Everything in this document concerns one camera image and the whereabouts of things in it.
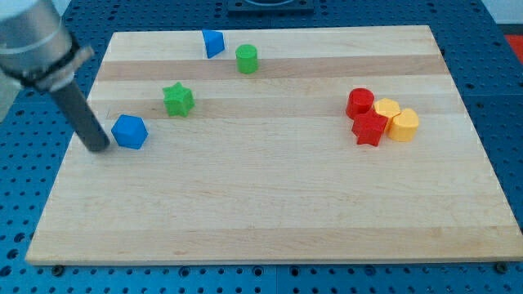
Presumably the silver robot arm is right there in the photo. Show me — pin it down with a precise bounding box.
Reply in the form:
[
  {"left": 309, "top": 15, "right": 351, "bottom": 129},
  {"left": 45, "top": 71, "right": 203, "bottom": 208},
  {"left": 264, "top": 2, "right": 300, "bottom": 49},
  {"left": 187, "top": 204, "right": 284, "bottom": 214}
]
[{"left": 1, "top": 0, "right": 94, "bottom": 124}]

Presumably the green star block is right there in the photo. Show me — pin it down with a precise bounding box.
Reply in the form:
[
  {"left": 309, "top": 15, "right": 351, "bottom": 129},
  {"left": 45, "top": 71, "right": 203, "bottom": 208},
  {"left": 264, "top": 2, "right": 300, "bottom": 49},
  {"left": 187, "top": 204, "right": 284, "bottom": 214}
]
[{"left": 163, "top": 82, "right": 194, "bottom": 117}]

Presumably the red star block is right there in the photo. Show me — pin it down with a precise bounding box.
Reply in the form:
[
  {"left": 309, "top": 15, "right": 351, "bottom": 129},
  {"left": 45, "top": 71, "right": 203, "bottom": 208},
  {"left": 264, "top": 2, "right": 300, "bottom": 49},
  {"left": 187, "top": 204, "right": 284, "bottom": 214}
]
[{"left": 351, "top": 109, "right": 388, "bottom": 147}]

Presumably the wooden board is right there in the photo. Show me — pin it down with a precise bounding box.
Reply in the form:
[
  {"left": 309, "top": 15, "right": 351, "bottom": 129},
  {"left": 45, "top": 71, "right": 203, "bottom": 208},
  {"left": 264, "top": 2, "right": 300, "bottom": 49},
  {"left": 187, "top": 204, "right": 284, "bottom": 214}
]
[{"left": 26, "top": 25, "right": 522, "bottom": 266}]

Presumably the green cylinder block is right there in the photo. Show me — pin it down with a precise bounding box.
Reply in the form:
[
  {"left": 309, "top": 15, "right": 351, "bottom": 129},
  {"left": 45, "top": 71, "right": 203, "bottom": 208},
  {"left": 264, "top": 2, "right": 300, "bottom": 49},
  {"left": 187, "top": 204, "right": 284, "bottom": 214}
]
[{"left": 235, "top": 44, "right": 258, "bottom": 74}]

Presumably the red cylinder block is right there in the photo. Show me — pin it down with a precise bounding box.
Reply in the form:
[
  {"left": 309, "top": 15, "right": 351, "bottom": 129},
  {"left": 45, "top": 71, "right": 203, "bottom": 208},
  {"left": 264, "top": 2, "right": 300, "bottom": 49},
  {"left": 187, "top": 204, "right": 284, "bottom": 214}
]
[{"left": 346, "top": 87, "right": 374, "bottom": 118}]

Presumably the blue wedge block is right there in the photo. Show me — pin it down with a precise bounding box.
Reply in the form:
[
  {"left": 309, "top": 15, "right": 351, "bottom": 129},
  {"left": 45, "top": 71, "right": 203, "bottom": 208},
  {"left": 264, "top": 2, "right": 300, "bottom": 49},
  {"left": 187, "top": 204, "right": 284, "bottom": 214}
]
[{"left": 202, "top": 29, "right": 225, "bottom": 59}]

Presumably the yellow hexagonal block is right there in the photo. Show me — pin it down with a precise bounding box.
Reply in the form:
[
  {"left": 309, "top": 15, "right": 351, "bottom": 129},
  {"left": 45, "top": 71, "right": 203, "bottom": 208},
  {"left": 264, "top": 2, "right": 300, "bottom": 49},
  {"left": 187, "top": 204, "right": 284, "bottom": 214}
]
[{"left": 373, "top": 98, "right": 401, "bottom": 132}]

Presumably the blue hexagonal block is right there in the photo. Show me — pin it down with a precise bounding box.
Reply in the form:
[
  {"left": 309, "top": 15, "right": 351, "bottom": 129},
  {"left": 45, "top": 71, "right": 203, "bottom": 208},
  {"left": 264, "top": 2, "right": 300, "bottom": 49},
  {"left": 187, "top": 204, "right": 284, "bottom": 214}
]
[{"left": 111, "top": 114, "right": 148, "bottom": 149}]

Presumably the yellow heart block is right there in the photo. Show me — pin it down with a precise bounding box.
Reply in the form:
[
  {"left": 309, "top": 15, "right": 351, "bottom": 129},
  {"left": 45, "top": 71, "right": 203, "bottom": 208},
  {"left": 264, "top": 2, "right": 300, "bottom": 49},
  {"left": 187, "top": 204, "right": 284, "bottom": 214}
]
[{"left": 387, "top": 109, "right": 419, "bottom": 142}]

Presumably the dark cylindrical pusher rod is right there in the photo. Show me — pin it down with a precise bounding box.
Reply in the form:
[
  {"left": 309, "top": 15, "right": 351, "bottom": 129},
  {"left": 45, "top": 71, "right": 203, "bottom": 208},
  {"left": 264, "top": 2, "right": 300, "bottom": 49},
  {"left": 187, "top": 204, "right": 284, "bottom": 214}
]
[{"left": 51, "top": 80, "right": 110, "bottom": 152}]

